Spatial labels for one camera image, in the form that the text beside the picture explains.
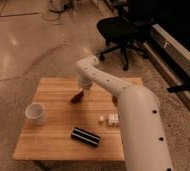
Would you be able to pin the translucent plastic cup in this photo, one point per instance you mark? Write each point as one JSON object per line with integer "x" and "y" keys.
{"x": 35, "y": 112}

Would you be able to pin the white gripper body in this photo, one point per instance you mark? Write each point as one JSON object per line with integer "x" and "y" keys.
{"x": 85, "y": 84}

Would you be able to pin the black white striped box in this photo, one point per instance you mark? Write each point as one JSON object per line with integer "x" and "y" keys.
{"x": 85, "y": 137}

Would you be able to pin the black office chair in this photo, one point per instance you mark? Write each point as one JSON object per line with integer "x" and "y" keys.
{"x": 132, "y": 24}

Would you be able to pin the wooden table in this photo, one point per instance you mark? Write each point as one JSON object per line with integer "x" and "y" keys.
{"x": 53, "y": 142}

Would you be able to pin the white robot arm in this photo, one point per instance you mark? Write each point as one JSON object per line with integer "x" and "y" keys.
{"x": 144, "y": 142}

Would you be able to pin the orange round plate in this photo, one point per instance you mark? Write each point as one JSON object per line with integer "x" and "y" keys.
{"x": 114, "y": 100}

